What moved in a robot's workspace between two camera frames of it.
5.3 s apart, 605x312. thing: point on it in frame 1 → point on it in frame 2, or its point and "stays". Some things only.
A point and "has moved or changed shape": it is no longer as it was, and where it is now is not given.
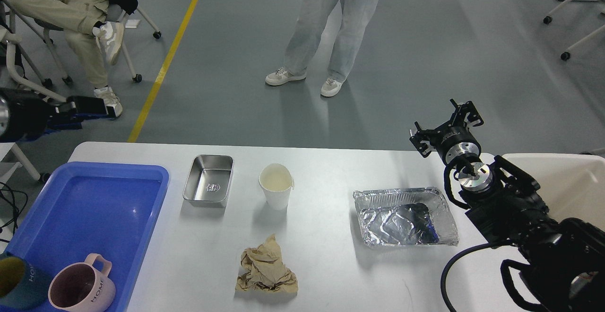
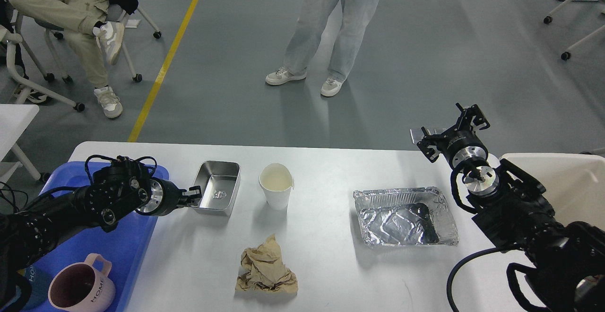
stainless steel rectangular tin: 209,180 has moved or changed shape
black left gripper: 25,115 → 165,196
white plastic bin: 571,186 stays
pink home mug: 81,287 stays
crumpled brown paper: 263,270 stays
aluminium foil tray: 406,216 stays
